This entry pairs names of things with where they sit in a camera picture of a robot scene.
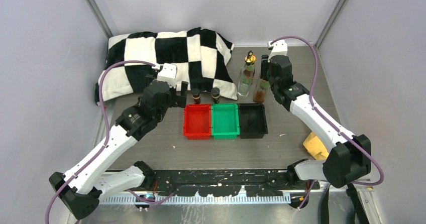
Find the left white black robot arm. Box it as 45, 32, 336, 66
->
49, 80, 188, 220

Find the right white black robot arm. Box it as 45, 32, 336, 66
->
261, 55, 371, 189

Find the black white checkered cloth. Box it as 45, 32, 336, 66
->
94, 27, 238, 104

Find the aluminium slotted rail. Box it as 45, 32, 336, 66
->
101, 193, 291, 205

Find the red label spice jar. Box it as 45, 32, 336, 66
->
191, 88, 201, 104

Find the red plastic bin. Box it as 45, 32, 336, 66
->
183, 104, 211, 140

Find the green plastic bin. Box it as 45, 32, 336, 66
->
211, 103, 240, 140

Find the green label spice jar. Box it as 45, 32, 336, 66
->
210, 87, 221, 104

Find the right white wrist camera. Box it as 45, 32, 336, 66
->
267, 40, 288, 62

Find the black plastic bin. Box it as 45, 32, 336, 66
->
238, 103, 268, 139

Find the clear glass oil bottle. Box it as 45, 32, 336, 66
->
237, 50, 256, 97

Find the brown sauce glass bottle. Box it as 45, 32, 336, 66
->
253, 77, 270, 103

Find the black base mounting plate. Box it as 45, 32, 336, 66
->
132, 169, 312, 197

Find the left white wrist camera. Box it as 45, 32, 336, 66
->
157, 63, 177, 89

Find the yellow cloth rag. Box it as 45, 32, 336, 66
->
303, 132, 329, 160

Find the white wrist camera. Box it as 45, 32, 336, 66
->
267, 40, 288, 62
157, 63, 177, 89

